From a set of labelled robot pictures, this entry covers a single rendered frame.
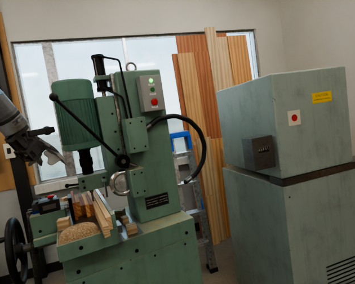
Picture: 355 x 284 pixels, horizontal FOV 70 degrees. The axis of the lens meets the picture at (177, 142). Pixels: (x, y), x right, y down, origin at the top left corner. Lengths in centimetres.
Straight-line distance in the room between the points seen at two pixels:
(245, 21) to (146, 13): 114
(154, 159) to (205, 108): 156
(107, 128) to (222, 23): 220
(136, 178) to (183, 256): 43
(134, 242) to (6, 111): 69
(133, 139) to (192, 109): 157
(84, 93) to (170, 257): 83
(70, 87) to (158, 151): 49
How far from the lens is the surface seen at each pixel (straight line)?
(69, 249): 103
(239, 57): 296
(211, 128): 270
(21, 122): 103
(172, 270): 130
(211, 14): 310
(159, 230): 119
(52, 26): 280
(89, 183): 126
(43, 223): 124
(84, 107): 119
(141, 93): 117
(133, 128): 111
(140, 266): 123
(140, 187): 113
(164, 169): 125
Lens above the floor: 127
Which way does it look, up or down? 5 degrees down
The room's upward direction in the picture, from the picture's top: 8 degrees counter-clockwise
